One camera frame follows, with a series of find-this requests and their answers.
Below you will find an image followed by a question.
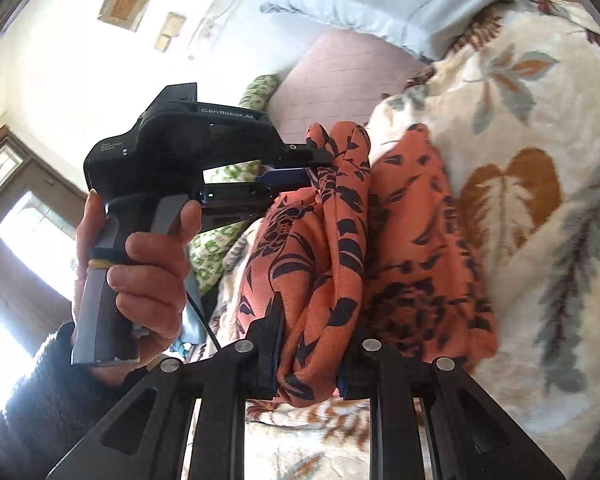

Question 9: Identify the black cable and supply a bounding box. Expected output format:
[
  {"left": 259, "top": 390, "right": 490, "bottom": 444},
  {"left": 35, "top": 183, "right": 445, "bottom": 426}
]
[{"left": 185, "top": 292, "right": 223, "bottom": 351}]

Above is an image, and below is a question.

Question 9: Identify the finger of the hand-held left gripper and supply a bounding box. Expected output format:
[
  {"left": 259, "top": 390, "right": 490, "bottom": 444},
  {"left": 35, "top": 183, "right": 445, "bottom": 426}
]
[
  {"left": 199, "top": 185, "right": 281, "bottom": 222},
  {"left": 257, "top": 141, "right": 335, "bottom": 187}
]

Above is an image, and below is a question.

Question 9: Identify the green patterned pillow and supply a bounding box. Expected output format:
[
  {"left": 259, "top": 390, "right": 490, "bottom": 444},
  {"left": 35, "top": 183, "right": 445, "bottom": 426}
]
[{"left": 187, "top": 74, "right": 281, "bottom": 296}]

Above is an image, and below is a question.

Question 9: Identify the wooden door with glass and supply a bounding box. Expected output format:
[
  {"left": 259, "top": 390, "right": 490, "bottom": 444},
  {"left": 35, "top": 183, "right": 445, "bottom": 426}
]
[{"left": 0, "top": 125, "right": 93, "bottom": 341}]

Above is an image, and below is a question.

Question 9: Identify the person's left hand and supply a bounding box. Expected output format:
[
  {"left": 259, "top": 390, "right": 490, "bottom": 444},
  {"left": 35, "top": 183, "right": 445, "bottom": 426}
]
[{"left": 71, "top": 187, "right": 204, "bottom": 375}]

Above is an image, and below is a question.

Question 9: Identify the person's left forearm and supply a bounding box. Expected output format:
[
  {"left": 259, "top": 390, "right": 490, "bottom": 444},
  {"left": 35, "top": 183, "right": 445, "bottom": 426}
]
[{"left": 0, "top": 322, "right": 153, "bottom": 466}]

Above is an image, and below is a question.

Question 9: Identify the orange floral garment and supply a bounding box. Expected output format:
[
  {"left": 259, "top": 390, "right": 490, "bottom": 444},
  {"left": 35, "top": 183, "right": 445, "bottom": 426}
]
[{"left": 235, "top": 121, "right": 498, "bottom": 408}]

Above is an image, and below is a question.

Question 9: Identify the small wall plaque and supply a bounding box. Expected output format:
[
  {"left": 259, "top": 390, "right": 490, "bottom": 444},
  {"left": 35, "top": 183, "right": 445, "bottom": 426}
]
[{"left": 155, "top": 12, "right": 188, "bottom": 53}]

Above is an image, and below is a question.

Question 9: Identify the mauve mattress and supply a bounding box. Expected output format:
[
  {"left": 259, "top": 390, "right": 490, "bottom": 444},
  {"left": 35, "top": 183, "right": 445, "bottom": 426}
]
[{"left": 267, "top": 27, "right": 431, "bottom": 143}]

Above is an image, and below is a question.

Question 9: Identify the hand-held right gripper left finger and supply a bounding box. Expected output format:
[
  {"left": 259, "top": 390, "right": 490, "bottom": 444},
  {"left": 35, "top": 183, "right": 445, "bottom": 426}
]
[{"left": 47, "top": 291, "right": 286, "bottom": 480}]

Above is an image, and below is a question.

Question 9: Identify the cream floral blanket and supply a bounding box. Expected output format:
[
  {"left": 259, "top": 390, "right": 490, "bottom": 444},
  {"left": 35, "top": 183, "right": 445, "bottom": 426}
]
[{"left": 212, "top": 0, "right": 600, "bottom": 480}]

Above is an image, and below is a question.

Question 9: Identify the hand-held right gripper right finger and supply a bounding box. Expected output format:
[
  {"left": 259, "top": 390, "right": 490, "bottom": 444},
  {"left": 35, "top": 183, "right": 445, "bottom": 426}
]
[{"left": 336, "top": 337, "right": 566, "bottom": 480}]

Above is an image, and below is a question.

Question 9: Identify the light blue cushion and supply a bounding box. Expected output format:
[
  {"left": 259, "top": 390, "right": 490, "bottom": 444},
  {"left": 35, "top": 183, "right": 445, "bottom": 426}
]
[{"left": 172, "top": 280, "right": 216, "bottom": 356}]

